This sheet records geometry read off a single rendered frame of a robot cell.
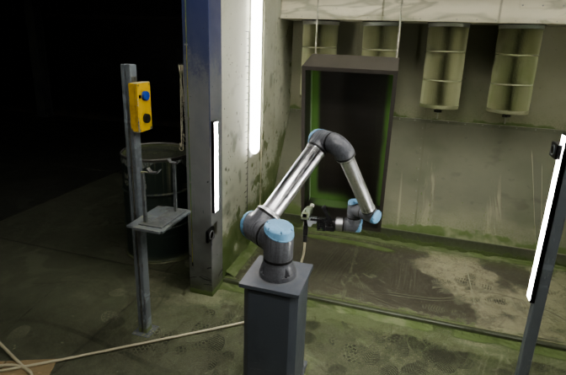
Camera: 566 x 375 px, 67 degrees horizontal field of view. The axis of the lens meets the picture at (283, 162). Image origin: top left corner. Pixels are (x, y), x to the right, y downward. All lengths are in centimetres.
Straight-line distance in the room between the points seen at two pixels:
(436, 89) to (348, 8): 103
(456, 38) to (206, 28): 214
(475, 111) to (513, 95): 48
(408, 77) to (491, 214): 145
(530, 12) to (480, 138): 116
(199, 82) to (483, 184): 270
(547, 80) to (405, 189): 154
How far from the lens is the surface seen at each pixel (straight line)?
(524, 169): 435
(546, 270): 241
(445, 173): 421
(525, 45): 401
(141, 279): 276
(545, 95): 447
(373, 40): 393
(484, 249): 414
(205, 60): 271
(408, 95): 433
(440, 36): 394
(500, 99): 403
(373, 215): 261
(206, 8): 271
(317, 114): 324
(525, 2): 395
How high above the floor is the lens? 179
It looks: 16 degrees down
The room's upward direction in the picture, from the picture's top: 2 degrees clockwise
